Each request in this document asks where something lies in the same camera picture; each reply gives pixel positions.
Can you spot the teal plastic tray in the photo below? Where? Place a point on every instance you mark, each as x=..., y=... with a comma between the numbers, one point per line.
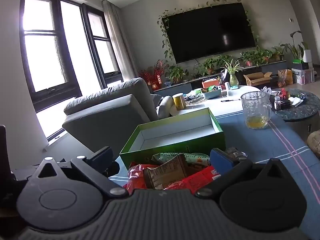
x=211, y=93

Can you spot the glass mug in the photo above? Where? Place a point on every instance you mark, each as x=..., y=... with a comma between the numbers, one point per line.
x=256, y=110

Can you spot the grey television cabinet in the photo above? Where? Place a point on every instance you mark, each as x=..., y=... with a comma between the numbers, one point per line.
x=272, y=68

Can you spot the potted green plant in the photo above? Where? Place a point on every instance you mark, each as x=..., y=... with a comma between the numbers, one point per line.
x=225, y=60
x=255, y=56
x=276, y=52
x=208, y=65
x=176, y=73

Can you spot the spider plant in glass vase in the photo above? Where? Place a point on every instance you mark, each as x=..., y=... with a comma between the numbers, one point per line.
x=232, y=73

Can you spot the small white bottle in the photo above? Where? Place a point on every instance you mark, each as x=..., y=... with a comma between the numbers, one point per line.
x=226, y=85

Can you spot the blue striped tablecloth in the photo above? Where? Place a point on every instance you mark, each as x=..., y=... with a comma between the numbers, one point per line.
x=262, y=145

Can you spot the yellow tin can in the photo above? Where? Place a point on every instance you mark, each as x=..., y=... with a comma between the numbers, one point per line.
x=179, y=101

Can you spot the beige curtain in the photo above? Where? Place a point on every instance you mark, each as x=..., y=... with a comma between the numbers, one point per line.
x=120, y=37

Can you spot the wall-mounted television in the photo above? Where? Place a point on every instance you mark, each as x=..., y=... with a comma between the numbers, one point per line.
x=210, y=32

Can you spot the white oval coffee table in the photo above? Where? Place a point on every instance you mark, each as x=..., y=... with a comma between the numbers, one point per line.
x=225, y=107

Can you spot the orange box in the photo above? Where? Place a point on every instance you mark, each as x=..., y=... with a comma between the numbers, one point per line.
x=211, y=83

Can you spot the white cushion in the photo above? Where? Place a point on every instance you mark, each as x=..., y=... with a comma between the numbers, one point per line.
x=165, y=106

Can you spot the green white snack packet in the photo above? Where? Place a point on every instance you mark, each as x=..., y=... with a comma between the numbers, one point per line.
x=197, y=158

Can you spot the dark framed window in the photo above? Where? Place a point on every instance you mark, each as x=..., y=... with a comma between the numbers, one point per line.
x=62, y=50

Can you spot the glass dish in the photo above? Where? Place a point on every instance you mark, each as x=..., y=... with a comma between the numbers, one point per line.
x=193, y=100

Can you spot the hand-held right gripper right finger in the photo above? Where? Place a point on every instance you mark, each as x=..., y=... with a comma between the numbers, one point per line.
x=220, y=161

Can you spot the clear storage box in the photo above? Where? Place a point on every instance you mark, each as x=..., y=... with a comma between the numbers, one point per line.
x=302, y=76

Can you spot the green cardboard box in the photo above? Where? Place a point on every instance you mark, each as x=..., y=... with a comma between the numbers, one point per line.
x=175, y=147

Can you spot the brown snack packet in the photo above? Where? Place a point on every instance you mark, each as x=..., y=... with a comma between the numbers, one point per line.
x=165, y=172

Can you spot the trailing vine plant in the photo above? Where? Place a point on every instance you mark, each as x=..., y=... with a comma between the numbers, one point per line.
x=165, y=35

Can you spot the peace lily plant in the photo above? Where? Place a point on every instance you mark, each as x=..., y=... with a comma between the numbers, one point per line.
x=298, y=47

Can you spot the red snack packet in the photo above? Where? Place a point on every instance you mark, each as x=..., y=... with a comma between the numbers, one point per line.
x=135, y=177
x=197, y=180

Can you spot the grey sofa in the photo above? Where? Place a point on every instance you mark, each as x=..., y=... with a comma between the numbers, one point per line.
x=107, y=110

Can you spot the small dark bottle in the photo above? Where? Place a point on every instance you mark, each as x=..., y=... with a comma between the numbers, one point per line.
x=277, y=103

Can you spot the orange shopping bag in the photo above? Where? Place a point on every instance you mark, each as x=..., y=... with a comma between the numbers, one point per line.
x=285, y=77

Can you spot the open cardboard box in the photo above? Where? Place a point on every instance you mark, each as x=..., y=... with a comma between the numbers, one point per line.
x=257, y=78

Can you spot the black pen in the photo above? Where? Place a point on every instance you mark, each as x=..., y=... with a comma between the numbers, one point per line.
x=230, y=100

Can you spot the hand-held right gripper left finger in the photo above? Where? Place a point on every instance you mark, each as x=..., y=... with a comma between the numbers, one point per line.
x=101, y=158

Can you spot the dark round marble table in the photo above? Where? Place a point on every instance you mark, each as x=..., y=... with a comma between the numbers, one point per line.
x=297, y=111

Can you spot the red flower decoration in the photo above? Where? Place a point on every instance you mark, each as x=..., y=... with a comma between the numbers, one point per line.
x=155, y=76

